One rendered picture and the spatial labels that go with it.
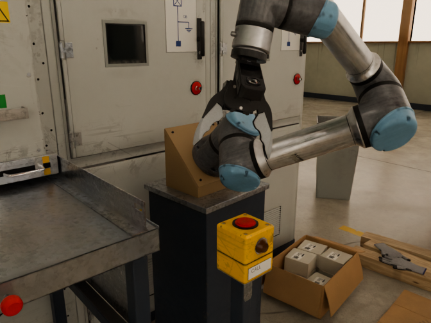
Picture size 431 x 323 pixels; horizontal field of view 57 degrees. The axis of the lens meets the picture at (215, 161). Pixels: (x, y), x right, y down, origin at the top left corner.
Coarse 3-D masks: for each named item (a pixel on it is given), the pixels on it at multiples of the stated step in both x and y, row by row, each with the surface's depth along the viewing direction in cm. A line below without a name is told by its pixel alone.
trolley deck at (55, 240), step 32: (0, 192) 106; (32, 192) 106; (64, 192) 106; (0, 224) 87; (32, 224) 87; (64, 224) 87; (96, 224) 87; (0, 256) 74; (32, 256) 74; (64, 256) 74; (96, 256) 76; (128, 256) 82; (0, 288) 66; (32, 288) 69
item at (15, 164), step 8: (48, 152) 115; (16, 160) 107; (24, 160) 108; (32, 160) 110; (56, 160) 114; (0, 168) 104; (8, 168) 106; (16, 168) 107; (24, 168) 109; (32, 168) 110; (56, 168) 115; (0, 176) 105; (24, 176) 109; (32, 176) 110; (40, 176) 112; (0, 184) 105
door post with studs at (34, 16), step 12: (36, 0) 121; (36, 12) 122; (36, 24) 123; (36, 36) 123; (36, 48) 124; (36, 60) 125; (36, 72) 126; (48, 84) 129; (48, 96) 130; (48, 108) 131; (48, 120) 132; (48, 132) 132; (48, 144) 133; (72, 300) 152; (72, 312) 153
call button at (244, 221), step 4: (236, 220) 75; (240, 220) 75; (244, 220) 75; (248, 220) 75; (252, 220) 75; (236, 224) 74; (240, 224) 73; (244, 224) 73; (248, 224) 73; (252, 224) 74
